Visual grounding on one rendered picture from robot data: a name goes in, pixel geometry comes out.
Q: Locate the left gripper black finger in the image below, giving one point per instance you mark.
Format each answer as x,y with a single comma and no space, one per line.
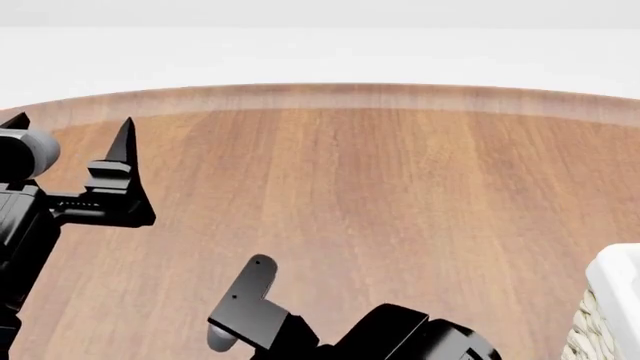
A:
125,168
19,122

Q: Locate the wicker basket with white liner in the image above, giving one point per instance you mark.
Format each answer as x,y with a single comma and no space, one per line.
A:
607,307

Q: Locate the grey cylindrical wrist camera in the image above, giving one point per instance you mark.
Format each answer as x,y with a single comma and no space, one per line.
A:
35,150
220,339

